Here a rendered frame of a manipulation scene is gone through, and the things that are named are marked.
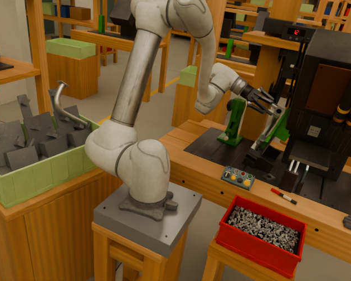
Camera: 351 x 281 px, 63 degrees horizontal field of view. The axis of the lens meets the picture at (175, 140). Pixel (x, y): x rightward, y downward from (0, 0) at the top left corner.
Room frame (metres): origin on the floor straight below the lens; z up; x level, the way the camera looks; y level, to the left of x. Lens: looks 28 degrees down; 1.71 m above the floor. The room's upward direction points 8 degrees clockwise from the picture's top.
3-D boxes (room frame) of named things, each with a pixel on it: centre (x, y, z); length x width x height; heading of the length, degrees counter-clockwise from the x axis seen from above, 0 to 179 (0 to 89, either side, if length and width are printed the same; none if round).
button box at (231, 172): (1.19, -0.34, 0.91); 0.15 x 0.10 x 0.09; 64
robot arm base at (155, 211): (0.92, 0.06, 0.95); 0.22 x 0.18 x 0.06; 77
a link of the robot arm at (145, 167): (0.93, 0.09, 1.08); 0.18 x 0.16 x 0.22; 61
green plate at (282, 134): (1.35, -0.54, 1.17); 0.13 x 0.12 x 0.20; 64
